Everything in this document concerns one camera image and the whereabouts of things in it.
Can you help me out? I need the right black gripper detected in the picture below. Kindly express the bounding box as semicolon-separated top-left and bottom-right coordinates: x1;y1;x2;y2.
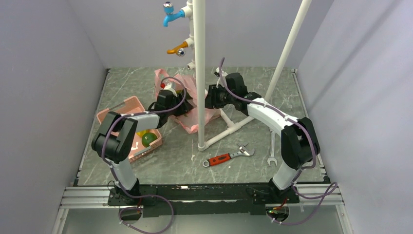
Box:
201;85;235;110

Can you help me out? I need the pink plastic bag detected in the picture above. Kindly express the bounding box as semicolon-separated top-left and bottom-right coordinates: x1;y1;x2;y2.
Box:
154;69;221;134

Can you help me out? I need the dark green fake lime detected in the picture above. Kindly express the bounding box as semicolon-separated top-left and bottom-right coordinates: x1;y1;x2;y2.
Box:
141;132;158;147

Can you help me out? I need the yellow fake fruit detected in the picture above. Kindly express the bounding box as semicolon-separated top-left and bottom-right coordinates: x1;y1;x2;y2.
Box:
136;129;150;137

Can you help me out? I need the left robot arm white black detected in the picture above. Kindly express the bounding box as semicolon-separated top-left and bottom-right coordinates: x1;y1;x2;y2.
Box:
91;89;193;205

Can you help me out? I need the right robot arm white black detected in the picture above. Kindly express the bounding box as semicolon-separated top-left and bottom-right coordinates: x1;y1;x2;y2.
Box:
205;73;320;202

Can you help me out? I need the pink plastic basket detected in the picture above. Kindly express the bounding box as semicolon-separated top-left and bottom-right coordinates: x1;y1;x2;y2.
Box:
96;96;163;163

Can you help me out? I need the orange faucet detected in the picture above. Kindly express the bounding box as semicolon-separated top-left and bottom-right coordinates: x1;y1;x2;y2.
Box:
167;41;188;57

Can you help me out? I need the silver open end wrench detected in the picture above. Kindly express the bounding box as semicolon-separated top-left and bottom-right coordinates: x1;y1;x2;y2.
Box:
267;131;278;167

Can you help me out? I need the blue faucet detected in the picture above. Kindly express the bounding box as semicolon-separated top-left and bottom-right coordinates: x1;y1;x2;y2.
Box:
163;1;186;27

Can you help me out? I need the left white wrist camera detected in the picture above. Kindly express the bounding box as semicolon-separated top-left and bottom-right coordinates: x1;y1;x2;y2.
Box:
160;81;178;97

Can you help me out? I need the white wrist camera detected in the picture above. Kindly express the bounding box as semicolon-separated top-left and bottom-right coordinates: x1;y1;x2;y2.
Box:
214;68;227;87
160;81;178;97

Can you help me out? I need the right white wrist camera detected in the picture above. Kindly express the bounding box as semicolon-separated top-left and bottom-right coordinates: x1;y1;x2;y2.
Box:
214;68;227;87

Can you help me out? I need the white PVC pipe frame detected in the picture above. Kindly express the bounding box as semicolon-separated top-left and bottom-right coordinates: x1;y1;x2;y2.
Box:
190;0;312;151

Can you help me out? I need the red handled adjustable wrench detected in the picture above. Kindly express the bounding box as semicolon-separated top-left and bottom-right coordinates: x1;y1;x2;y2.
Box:
202;143;255;167

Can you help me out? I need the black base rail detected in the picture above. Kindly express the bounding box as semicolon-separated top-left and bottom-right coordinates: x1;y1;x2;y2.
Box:
108;183;300;217

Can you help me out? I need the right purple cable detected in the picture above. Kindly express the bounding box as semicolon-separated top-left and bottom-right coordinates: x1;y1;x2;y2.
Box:
218;57;339;227

